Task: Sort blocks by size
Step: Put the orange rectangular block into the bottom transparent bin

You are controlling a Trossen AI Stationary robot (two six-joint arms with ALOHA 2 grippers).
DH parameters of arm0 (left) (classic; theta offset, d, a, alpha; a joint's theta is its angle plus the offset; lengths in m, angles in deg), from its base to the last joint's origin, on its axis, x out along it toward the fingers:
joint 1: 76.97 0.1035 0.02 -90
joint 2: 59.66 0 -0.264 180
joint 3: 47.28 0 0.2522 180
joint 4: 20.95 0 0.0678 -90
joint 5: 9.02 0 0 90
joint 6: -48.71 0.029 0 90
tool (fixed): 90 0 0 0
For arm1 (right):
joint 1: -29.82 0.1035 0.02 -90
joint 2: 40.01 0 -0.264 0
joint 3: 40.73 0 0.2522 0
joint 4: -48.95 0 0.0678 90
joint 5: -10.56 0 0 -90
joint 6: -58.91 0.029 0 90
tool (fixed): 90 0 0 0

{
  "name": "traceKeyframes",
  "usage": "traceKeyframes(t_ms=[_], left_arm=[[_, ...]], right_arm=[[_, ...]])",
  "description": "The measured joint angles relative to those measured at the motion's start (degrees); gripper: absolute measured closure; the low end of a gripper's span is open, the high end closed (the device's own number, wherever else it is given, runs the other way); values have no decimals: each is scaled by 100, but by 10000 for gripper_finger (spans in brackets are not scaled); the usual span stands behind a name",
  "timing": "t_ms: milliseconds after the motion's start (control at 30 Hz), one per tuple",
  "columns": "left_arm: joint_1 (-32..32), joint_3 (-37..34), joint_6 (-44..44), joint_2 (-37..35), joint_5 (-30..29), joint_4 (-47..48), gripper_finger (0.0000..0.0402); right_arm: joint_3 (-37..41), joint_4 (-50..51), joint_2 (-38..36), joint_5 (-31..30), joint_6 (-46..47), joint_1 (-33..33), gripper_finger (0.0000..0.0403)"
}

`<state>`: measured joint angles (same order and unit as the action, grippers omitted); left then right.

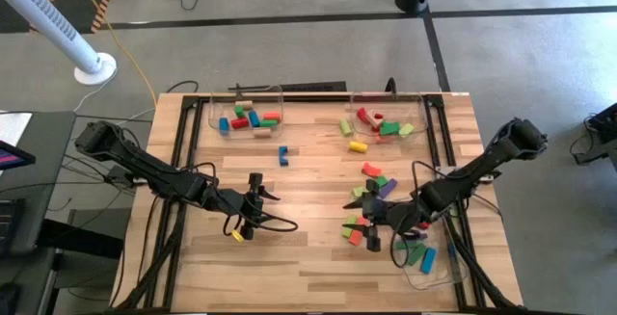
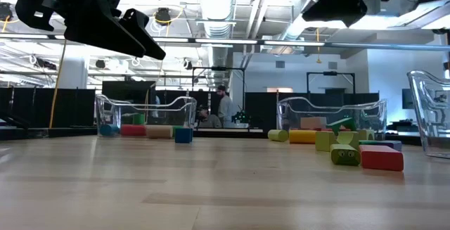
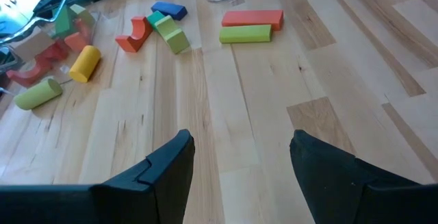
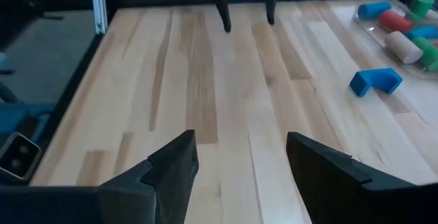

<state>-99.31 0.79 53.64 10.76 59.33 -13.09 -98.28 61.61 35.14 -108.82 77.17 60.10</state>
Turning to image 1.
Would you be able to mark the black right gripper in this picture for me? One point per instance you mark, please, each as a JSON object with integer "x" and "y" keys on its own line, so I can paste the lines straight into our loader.
{"x": 400, "y": 214}

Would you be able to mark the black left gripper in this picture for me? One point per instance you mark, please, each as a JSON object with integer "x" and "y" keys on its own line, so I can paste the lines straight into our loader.
{"x": 231, "y": 202}

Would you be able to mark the long red-orange wooden block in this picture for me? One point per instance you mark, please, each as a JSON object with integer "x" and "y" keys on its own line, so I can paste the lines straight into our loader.
{"x": 356, "y": 239}

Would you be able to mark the long lime green block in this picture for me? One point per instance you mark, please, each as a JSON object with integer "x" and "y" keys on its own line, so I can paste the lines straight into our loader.
{"x": 347, "y": 233}

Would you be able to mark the long green wooden block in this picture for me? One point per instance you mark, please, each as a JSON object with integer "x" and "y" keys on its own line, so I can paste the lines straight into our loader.
{"x": 268, "y": 123}
{"x": 382, "y": 181}

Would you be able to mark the long red wooden block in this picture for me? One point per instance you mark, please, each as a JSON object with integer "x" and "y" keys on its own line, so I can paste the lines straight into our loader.
{"x": 424, "y": 225}

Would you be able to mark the small blue arch block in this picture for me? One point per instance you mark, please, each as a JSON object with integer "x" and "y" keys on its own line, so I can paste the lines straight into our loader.
{"x": 283, "y": 156}

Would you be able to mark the yellow wooden cylinder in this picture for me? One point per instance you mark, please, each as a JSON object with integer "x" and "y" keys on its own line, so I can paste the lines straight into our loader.
{"x": 357, "y": 147}

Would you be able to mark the natural wood block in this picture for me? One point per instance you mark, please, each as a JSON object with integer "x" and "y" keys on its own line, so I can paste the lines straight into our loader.
{"x": 261, "y": 133}
{"x": 373, "y": 119}
{"x": 244, "y": 104}

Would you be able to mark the red wooden cylinder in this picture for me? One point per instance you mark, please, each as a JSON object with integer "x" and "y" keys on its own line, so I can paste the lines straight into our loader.
{"x": 239, "y": 123}

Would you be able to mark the blue wooden cylinder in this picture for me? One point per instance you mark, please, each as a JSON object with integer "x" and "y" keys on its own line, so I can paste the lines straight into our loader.
{"x": 253, "y": 119}
{"x": 223, "y": 125}

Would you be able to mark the lime green wooden cylinder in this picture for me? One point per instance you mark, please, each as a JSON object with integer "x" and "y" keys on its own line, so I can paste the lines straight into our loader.
{"x": 345, "y": 127}

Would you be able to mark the lime green wooden block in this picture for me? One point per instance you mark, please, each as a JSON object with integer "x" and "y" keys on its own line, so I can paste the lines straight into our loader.
{"x": 406, "y": 129}

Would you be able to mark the small red wooden block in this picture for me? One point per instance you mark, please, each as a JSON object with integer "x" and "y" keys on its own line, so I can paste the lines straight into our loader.
{"x": 272, "y": 116}

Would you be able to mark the red arch block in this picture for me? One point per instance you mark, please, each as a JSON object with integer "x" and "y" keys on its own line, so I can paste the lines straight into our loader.
{"x": 362, "y": 114}
{"x": 379, "y": 115}

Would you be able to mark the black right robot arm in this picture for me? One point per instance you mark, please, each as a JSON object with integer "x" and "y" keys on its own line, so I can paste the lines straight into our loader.
{"x": 482, "y": 165}

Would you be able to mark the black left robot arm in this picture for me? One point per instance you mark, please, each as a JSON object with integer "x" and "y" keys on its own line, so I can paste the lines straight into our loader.
{"x": 144, "y": 164}

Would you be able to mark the small lime green block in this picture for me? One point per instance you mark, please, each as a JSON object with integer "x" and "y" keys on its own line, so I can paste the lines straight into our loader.
{"x": 359, "y": 191}

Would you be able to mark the small yellow tag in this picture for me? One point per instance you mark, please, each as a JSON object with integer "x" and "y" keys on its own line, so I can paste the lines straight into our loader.
{"x": 237, "y": 236}

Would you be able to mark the orange-red wooden block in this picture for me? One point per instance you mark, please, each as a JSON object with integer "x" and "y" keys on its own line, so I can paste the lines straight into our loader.
{"x": 371, "y": 169}

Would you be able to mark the clear plastic bin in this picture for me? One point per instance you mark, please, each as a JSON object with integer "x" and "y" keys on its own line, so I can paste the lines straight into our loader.
{"x": 414, "y": 108}
{"x": 214, "y": 134}
{"x": 414, "y": 279}

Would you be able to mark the silver mounting plate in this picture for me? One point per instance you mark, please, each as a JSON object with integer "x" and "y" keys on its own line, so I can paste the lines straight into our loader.
{"x": 442, "y": 169}

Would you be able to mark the black power strip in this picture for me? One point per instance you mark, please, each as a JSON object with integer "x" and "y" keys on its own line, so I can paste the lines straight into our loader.
{"x": 313, "y": 86}

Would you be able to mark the dark grey side desk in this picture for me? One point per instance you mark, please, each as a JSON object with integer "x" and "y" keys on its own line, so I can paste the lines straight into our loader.
{"x": 48, "y": 161}

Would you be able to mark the black console with cyan lights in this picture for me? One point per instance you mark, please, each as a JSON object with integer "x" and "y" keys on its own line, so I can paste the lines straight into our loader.
{"x": 9, "y": 228}

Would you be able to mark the tablet with pink screen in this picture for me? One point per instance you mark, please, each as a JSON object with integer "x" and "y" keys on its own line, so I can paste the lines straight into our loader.
{"x": 12, "y": 157}

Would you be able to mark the black electronics box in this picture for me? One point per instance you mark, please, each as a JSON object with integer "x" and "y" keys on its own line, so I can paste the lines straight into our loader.
{"x": 605, "y": 122}

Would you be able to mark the white paper sheet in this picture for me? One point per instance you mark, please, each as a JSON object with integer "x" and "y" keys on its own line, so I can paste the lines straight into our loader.
{"x": 12, "y": 129}

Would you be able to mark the white tower fan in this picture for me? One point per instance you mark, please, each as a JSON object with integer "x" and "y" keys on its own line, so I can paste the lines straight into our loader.
{"x": 48, "y": 21}

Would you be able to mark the black loop-shaped bracket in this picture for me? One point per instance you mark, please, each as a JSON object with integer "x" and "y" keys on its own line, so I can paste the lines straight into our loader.
{"x": 389, "y": 81}

